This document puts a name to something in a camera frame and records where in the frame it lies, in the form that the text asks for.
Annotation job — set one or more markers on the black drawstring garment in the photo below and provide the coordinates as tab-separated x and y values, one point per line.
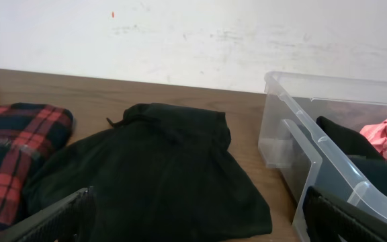
162	173

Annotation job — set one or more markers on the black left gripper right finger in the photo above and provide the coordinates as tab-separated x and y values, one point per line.
331	219

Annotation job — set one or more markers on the black shirt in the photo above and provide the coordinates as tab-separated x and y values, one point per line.
349	141

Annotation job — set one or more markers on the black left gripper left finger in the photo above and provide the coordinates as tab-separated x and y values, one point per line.
71	219

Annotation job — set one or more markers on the red navy plaid shirt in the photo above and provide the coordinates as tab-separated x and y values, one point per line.
29	134

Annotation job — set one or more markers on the clear plastic storage bin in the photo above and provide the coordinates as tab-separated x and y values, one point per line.
292	142

